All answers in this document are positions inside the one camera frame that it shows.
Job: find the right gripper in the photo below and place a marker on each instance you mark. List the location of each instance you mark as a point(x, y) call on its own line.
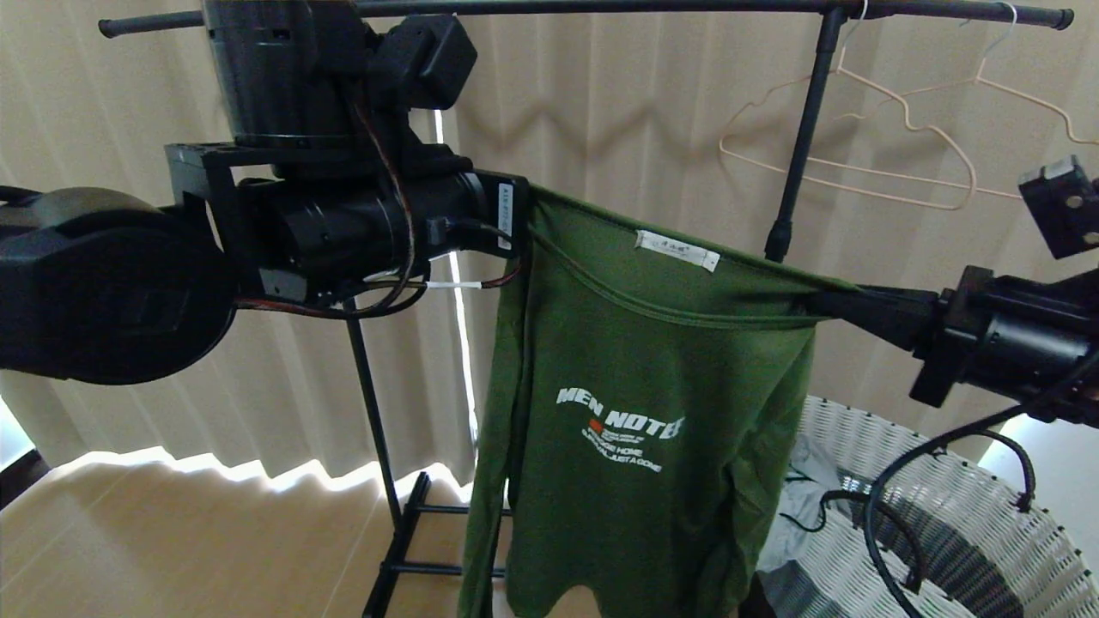
point(1013, 343)

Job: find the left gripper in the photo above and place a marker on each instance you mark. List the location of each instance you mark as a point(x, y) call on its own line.
point(343, 232)

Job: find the pink clothes hanger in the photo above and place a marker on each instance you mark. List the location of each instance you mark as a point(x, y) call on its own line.
point(974, 180)
point(1022, 99)

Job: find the green long-sleeved shirt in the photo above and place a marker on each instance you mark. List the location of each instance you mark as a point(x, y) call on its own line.
point(635, 360)

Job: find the white laundry basket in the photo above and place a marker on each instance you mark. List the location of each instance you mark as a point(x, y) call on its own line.
point(987, 515)

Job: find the black clothes rack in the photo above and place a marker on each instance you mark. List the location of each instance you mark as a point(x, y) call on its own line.
point(807, 129)

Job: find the pale grey garment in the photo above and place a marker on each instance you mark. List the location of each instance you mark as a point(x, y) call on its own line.
point(803, 481)

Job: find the beige curtain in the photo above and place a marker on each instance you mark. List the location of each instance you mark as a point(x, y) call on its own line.
point(652, 103)

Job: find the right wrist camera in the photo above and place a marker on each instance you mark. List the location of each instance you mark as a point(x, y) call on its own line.
point(1065, 210)

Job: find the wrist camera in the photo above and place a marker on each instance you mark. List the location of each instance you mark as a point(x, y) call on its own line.
point(425, 60)
point(1065, 210)

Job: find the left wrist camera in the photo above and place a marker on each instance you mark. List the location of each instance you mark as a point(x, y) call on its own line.
point(425, 60)

